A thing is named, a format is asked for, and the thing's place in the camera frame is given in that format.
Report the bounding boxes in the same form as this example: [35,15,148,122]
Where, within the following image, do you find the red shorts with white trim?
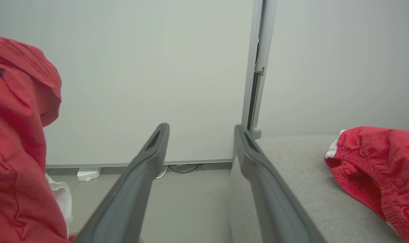
[324,126,409,243]

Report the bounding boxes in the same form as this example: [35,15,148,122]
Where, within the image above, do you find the thin black floor cable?
[167,163,206,174]

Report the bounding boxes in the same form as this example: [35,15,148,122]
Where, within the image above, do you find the red basketball jersey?
[0,35,75,243]

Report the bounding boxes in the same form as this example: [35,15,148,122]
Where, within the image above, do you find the narrow white partition board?
[255,0,409,139]

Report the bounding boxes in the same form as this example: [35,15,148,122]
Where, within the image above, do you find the grey fabric sofa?
[228,135,407,243]

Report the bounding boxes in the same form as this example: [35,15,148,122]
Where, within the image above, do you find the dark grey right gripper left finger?
[75,123,170,243]

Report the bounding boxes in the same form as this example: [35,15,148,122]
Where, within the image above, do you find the white power strip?
[77,167,101,182]

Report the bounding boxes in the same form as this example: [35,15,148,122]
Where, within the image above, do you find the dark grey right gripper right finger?
[234,125,327,243]

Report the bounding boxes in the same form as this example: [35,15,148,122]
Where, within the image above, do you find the large white partition board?
[0,0,265,169]

